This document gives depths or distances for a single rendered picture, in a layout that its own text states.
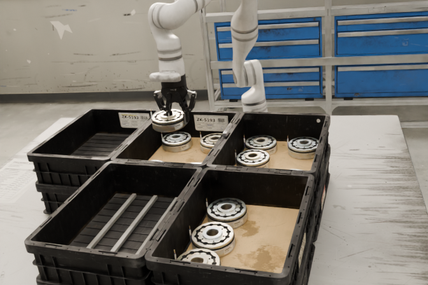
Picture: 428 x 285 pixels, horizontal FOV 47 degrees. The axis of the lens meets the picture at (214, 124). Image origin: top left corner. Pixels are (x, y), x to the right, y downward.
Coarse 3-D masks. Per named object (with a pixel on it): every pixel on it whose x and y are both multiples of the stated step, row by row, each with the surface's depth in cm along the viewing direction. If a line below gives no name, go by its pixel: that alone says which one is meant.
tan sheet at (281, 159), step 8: (280, 144) 165; (280, 152) 160; (288, 152) 160; (272, 160) 155; (280, 160) 155; (288, 160) 154; (296, 160) 154; (304, 160) 153; (312, 160) 153; (272, 168) 151; (280, 168) 150; (288, 168) 150; (296, 168) 149; (304, 168) 149
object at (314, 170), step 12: (240, 120) 163; (324, 120) 155; (228, 132) 154; (324, 132) 147; (324, 144) 144; (216, 156) 140; (228, 168) 133; (240, 168) 132; (252, 168) 131; (264, 168) 131; (312, 168) 128
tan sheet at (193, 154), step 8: (192, 144) 172; (200, 144) 171; (160, 152) 169; (168, 152) 168; (176, 152) 168; (184, 152) 167; (192, 152) 167; (200, 152) 166; (160, 160) 163; (168, 160) 163; (176, 160) 162; (184, 160) 161; (192, 160) 161; (200, 160) 160
